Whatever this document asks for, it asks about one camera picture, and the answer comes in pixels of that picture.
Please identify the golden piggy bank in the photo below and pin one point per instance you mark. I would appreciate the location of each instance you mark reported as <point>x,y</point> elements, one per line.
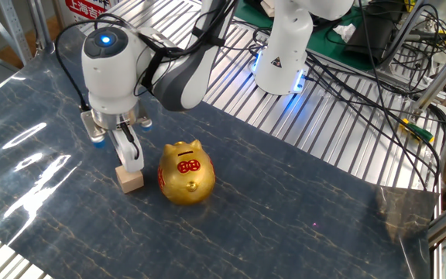
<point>186,182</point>

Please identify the small wooden cube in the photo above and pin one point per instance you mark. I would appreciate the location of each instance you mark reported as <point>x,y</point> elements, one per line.
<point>130,182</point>

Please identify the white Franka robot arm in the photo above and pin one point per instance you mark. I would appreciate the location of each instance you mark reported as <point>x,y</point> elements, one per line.
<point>110,77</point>

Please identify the crumpled white tissue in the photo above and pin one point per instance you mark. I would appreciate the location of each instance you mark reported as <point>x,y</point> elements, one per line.
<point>345,32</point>

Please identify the red white sign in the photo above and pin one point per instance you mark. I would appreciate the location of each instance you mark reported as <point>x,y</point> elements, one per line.
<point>87,8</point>

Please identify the green cutting mat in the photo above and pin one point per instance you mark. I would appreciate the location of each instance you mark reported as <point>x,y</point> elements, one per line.
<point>323,46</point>

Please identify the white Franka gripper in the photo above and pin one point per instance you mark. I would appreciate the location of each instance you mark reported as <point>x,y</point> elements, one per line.
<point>130,155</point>

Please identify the silver wrist camera blue ends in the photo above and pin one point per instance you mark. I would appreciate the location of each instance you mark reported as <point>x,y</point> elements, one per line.
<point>91,129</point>

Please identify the dark blue marble mat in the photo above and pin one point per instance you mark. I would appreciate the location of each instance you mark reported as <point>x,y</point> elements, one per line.
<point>246,201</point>

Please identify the aluminium frame post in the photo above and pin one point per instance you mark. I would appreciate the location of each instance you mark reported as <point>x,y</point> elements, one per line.
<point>14,27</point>
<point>443,77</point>

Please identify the green yellow screwdriver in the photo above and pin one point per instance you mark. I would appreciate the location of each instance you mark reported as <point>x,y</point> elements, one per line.
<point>418,131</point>

